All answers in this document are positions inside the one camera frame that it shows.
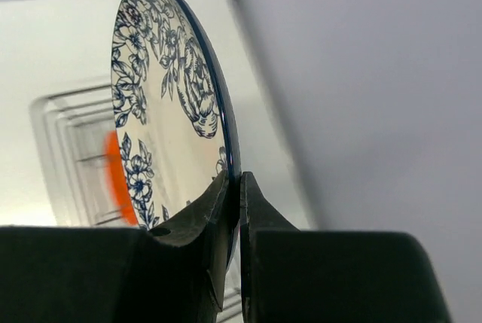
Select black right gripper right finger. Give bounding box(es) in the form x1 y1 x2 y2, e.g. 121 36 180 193
240 172 452 322

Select blue floral pattern plate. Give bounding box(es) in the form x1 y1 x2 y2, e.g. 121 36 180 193
111 0 242 275

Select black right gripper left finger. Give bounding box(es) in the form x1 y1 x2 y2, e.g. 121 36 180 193
1 173 229 322

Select grey wire dish rack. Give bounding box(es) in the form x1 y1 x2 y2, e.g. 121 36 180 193
29 84 242 316

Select small orange plate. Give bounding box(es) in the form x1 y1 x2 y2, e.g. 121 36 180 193
103 131 138 226

